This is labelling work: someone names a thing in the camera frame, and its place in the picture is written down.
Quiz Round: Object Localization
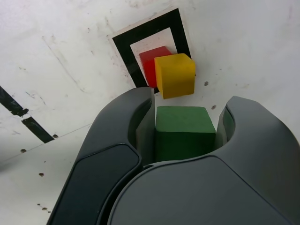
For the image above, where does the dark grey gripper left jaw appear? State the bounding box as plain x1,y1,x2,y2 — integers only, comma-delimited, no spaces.
46,87,157,225

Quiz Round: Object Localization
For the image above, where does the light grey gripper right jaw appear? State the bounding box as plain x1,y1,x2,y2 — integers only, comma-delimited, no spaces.
103,95,300,225

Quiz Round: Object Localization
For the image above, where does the green cube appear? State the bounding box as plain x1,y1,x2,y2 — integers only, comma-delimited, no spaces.
154,105,216,163

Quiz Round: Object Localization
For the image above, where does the red cube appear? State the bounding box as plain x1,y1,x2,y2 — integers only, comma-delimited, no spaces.
139,46,173,88

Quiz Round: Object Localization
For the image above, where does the yellow cube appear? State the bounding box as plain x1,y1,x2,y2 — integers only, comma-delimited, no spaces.
154,53,196,99

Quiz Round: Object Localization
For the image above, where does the black tape square outline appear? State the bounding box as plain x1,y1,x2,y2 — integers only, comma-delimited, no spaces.
112,8,192,88

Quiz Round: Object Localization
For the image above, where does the black tape strip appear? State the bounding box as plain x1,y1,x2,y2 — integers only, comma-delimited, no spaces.
0,85,56,143

